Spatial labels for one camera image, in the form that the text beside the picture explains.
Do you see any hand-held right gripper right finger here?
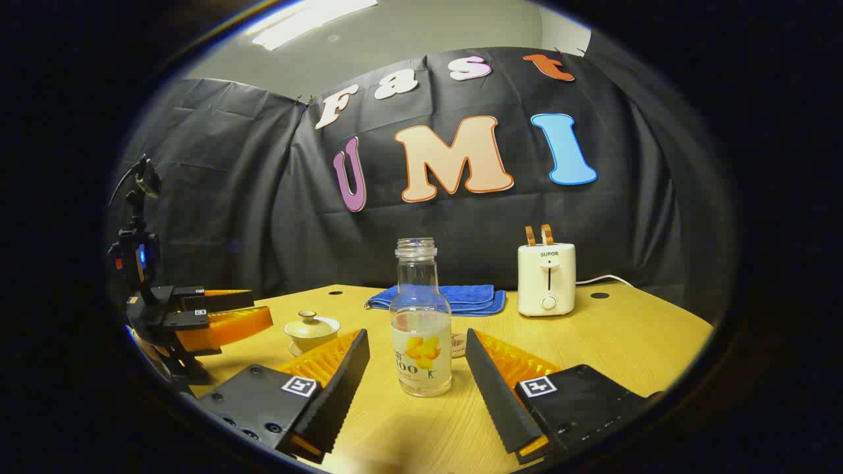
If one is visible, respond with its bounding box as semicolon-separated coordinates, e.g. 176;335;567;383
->
465;328;666;465

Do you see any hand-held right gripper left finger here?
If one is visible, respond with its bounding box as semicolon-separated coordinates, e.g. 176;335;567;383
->
196;328;371;465

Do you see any beige teacup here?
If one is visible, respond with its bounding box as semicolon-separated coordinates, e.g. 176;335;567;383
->
290;329;338;355

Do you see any beige teacup lid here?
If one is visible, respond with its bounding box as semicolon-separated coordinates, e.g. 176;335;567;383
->
285;311;341;337

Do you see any clear water bottle yellow label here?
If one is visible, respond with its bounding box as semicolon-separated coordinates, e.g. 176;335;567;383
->
390;238;453;398

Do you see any blue folded towel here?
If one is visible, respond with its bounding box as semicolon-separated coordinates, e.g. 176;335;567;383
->
366;284;507;317

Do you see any white toaster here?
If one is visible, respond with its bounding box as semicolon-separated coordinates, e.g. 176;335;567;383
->
517;243;577;318

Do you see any white power cable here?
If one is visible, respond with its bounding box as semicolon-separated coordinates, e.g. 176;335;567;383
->
576;275;636;289

